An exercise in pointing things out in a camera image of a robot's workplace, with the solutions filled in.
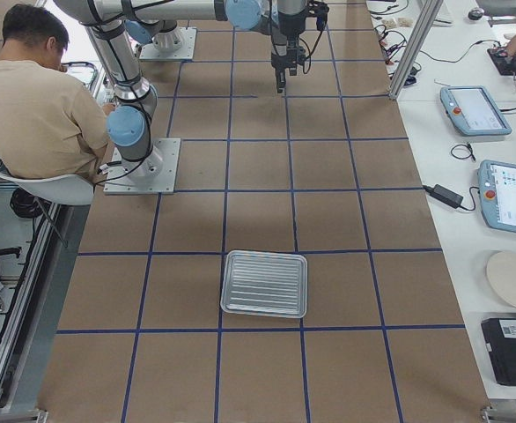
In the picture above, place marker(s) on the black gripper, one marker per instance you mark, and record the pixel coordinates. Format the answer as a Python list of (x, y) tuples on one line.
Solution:
[(284, 46)]

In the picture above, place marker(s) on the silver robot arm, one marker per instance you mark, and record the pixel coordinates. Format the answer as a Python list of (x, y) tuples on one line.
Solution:
[(129, 125), (144, 19)]

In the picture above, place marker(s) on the far blue teach pendant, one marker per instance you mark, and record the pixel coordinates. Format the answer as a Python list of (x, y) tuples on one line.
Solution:
[(473, 112)]

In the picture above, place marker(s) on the blue teach pendant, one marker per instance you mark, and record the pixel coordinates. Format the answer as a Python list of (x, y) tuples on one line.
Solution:
[(473, 112), (497, 186)]

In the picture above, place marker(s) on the black power adapter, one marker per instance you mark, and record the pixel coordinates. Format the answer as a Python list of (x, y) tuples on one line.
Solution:
[(444, 195)]

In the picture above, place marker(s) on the white plastic chair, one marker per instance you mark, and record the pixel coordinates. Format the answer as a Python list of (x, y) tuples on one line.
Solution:
[(67, 189)]

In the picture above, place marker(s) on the person in beige shirt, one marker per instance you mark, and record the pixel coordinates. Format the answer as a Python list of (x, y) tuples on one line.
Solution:
[(50, 124)]

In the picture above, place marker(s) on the near blue teach pendant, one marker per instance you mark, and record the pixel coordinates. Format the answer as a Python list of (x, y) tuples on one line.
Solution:
[(497, 186)]

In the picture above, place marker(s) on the black laptop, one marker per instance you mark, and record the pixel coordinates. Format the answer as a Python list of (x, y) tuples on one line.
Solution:
[(500, 339)]

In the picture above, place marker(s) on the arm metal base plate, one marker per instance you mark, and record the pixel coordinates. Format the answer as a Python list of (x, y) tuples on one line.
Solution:
[(157, 173), (176, 45)]

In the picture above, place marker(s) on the aluminium frame post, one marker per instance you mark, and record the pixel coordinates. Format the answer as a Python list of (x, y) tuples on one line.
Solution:
[(415, 42)]

